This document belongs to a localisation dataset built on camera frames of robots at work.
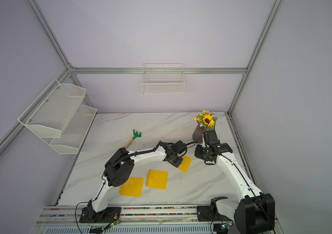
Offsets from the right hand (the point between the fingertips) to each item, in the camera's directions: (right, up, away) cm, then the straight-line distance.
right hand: (198, 155), depth 83 cm
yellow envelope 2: (-24, -15, +3) cm, 29 cm away
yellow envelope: (-38, -19, +1) cm, 43 cm away
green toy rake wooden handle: (-42, +10, +24) cm, 50 cm away
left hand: (-13, -6, +9) cm, 17 cm away
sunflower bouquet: (+4, +22, -1) cm, 22 cm away
